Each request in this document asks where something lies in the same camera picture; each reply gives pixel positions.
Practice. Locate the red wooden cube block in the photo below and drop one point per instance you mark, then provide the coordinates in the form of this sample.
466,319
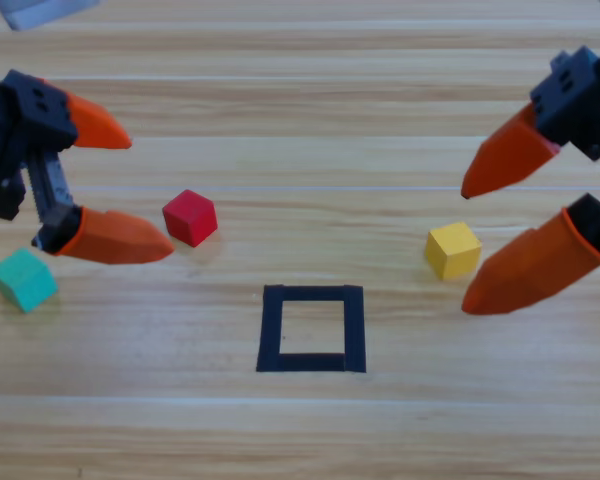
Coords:
190,217

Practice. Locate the yellow wooden cube block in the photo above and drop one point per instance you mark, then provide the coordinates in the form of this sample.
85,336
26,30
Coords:
452,250

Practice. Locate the green wooden cube block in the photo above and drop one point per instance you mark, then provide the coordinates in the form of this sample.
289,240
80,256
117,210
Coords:
22,282

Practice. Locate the black tape square outline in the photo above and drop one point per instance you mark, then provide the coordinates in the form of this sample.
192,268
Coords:
272,325

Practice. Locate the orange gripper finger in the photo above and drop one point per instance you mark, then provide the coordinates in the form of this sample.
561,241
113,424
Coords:
525,270

